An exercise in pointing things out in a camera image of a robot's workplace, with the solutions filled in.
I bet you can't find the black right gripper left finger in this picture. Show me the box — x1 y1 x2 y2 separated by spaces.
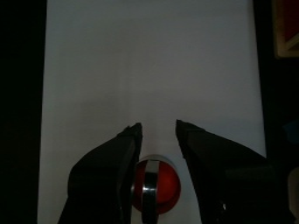
57 122 144 224

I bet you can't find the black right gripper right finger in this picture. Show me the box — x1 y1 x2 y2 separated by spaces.
173 119 299 224

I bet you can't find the white drawer cabinet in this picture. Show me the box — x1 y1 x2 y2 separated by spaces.
36 0 267 224

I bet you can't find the wooden box with red panel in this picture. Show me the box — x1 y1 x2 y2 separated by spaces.
272 0 299 60

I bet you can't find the red drawer knob with metal handle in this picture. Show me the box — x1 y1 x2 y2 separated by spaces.
129 154 183 224

